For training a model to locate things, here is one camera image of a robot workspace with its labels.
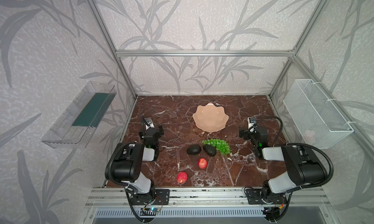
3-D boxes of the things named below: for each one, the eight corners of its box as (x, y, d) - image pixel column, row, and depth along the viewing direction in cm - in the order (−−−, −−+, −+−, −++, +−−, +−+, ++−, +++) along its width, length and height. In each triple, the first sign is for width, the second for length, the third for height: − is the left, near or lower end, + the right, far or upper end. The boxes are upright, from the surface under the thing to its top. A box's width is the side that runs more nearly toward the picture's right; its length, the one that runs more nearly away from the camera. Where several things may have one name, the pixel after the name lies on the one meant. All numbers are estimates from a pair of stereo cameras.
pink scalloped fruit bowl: (201, 136, 99) (202, 132, 95) (191, 112, 112) (190, 108, 108) (230, 126, 104) (232, 122, 100) (217, 104, 117) (217, 100, 113)
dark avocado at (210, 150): (210, 158, 88) (210, 155, 85) (202, 148, 93) (203, 144, 89) (217, 153, 90) (218, 150, 87) (210, 143, 95) (211, 140, 91)
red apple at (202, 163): (202, 170, 84) (202, 168, 81) (196, 164, 86) (196, 161, 83) (208, 164, 86) (208, 162, 83) (202, 158, 88) (202, 156, 86)
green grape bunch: (202, 143, 95) (202, 139, 91) (207, 136, 98) (207, 132, 94) (228, 156, 89) (229, 153, 85) (231, 148, 93) (233, 145, 89)
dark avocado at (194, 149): (186, 155, 90) (186, 152, 87) (187, 147, 93) (187, 144, 90) (201, 155, 90) (201, 152, 87) (201, 147, 93) (201, 144, 90)
